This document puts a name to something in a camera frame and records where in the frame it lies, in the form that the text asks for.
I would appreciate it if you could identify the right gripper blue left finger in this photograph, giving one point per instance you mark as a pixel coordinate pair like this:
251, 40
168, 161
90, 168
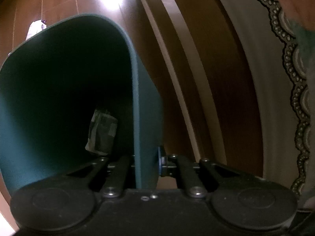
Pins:
121, 177

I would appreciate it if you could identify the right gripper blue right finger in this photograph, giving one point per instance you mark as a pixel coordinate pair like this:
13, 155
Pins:
182, 170

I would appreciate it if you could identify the blue white wrapper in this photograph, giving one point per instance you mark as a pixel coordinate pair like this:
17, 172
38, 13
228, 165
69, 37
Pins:
101, 134

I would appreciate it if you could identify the teal plastic trash bin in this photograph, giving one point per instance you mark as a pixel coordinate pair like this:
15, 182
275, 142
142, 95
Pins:
52, 84

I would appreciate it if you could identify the white tissue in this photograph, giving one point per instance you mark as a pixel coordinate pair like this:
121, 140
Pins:
36, 27

